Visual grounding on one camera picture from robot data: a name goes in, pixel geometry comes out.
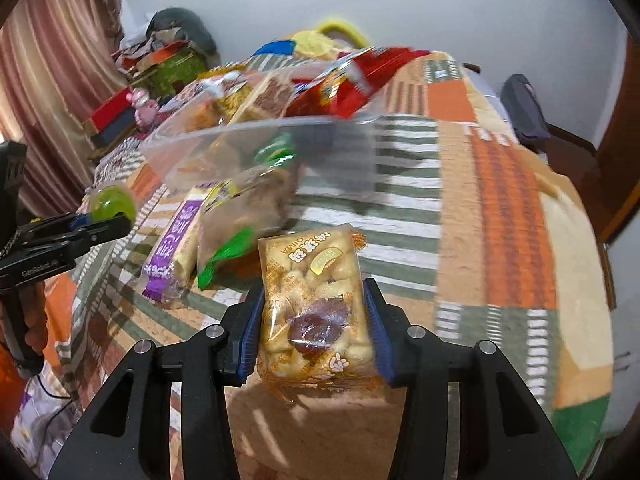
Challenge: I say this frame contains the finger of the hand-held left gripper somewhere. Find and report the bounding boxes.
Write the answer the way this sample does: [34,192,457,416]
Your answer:
[17,212,94,247]
[44,215,134,259]

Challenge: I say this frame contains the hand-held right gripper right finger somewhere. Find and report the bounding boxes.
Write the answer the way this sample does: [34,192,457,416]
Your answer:
[362,277,581,480]

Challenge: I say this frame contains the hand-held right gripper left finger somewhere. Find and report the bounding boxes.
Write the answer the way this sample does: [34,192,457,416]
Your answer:
[47,287,266,480]

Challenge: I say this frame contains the green jelly cup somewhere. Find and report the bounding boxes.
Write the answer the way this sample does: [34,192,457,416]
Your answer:
[87,185,137,226]

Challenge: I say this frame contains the orange-edged pastry packet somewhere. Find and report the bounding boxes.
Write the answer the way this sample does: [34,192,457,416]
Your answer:
[257,225,376,401]

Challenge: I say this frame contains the purple snack bar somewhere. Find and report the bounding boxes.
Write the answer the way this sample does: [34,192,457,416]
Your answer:
[142,182,241,306]

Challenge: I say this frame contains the green-ended bread packet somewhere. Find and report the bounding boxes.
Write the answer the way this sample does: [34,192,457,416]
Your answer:
[197,132,301,288]

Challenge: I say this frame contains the clear plastic storage container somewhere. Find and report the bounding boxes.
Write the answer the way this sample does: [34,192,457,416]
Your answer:
[140,50,386,201]

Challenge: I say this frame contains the bun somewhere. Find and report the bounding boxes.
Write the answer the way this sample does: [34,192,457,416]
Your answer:
[212,72,253,116]

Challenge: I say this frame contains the bread slab packet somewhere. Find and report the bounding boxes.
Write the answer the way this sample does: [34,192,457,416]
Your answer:
[245,72,296,121]

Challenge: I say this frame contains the red snack packet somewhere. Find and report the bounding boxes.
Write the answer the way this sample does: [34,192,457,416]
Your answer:
[285,45,433,121]

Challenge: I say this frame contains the person's left hand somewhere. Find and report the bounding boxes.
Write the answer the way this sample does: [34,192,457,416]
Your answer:
[27,284,52,358]

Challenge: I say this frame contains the dark box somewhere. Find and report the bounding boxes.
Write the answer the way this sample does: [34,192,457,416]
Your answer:
[92,120,138,148]

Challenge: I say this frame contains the red box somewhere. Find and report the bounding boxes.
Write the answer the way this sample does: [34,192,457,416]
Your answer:
[82,87,138,133]

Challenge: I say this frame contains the pink toy figure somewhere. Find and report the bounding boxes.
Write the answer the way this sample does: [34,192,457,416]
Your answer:
[129,87,161,131]

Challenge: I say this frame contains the striped curtain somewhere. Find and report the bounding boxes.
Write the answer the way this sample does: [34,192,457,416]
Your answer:
[0,0,131,221]

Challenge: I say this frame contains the white printed cloth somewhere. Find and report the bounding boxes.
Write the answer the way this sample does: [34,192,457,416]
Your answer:
[10,365,96,461]

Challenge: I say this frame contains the green cardboard box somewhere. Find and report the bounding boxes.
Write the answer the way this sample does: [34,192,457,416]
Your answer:
[135,52,206,98]

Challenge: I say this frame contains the patchwork quilt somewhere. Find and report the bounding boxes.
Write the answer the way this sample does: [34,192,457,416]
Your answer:
[10,50,616,480]

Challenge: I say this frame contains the pile of clothes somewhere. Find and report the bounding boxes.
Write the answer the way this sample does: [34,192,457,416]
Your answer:
[112,7,221,71]

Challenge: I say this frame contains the grey backpack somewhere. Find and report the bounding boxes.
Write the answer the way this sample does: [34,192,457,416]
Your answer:
[500,74,551,146]

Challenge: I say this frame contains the yellow blue patterned pillow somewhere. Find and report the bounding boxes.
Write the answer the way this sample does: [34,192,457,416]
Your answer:
[252,30,361,61]

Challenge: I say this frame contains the yellow headboard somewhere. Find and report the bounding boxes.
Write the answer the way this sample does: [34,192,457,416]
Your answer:
[317,19,368,46]

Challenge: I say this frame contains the wooden wardrobe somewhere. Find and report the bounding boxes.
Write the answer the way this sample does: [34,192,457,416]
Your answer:
[595,30,640,246]

